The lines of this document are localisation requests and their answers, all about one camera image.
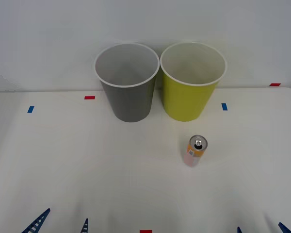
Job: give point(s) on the yellow-green plastic waste bin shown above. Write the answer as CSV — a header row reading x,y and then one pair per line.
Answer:
x,y
186,99

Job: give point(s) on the grey plastic waste bin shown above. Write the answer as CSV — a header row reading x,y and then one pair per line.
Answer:
x,y
132,102

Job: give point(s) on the orange drink can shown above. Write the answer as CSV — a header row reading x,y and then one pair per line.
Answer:
x,y
193,156

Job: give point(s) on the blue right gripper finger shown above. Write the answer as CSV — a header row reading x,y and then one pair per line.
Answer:
x,y
284,229
239,230

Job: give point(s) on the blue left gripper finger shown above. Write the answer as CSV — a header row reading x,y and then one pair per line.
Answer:
x,y
85,228
40,221

